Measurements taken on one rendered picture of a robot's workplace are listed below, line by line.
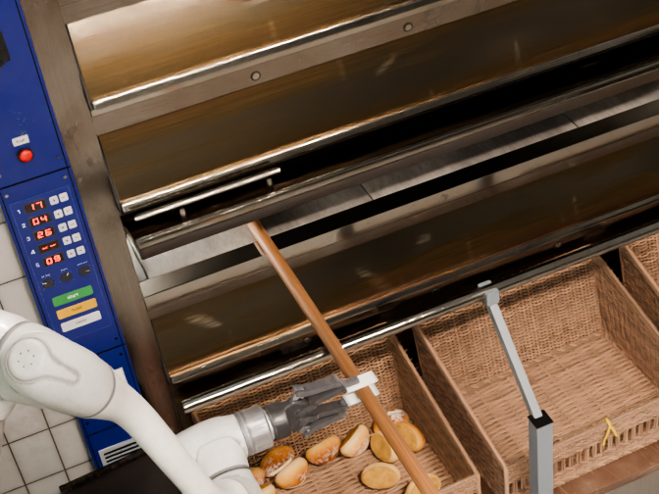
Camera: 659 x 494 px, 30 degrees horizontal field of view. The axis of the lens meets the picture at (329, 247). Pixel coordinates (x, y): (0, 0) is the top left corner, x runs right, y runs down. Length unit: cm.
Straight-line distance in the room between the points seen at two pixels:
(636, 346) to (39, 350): 187
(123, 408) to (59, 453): 102
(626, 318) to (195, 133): 130
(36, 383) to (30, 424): 110
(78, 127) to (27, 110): 13
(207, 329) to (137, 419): 86
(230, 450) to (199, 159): 66
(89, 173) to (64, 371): 80
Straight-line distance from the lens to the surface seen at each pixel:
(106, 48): 252
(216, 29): 256
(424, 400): 310
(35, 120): 252
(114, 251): 276
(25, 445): 306
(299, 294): 273
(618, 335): 342
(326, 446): 316
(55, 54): 250
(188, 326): 297
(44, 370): 191
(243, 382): 261
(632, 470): 317
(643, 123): 327
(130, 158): 266
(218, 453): 240
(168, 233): 260
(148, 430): 217
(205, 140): 268
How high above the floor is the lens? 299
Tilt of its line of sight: 39 degrees down
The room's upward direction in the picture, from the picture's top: 9 degrees counter-clockwise
